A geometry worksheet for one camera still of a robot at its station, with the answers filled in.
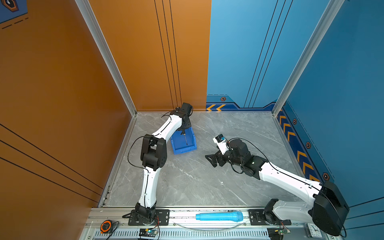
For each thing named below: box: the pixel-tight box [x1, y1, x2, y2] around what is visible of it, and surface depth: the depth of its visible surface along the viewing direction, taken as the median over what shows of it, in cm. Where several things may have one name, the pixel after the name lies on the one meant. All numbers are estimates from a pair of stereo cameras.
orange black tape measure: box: [100, 219, 113, 234], surface depth 70 cm
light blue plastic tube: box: [195, 211, 244, 223], surface depth 73 cm
